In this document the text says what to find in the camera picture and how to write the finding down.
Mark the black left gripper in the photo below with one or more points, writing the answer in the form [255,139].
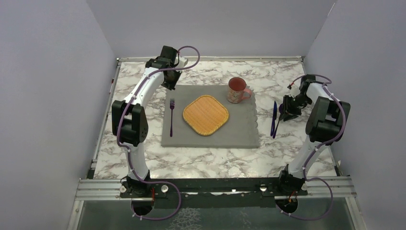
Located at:
[171,86]

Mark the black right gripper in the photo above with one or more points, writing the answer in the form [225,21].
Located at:
[288,113]

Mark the purple iridescent spoon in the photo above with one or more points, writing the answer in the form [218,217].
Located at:
[278,122]

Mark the grey scalloped cloth placemat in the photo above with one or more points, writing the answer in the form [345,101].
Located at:
[239,132]

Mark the purple iridescent fork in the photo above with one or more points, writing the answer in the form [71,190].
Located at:
[171,106]

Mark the pink patterned cup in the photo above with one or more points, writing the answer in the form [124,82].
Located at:
[238,90]

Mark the woven yellow wicker tray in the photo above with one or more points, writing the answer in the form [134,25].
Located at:
[205,115]

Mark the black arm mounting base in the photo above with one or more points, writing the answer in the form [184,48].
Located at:
[208,193]

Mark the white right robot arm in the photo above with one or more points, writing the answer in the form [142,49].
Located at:
[325,125]

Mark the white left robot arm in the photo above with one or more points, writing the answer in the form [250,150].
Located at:
[129,120]

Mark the purple iridescent knife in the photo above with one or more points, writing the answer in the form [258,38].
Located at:
[273,123]

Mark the aluminium table frame rail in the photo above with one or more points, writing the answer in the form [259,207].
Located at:
[98,206]

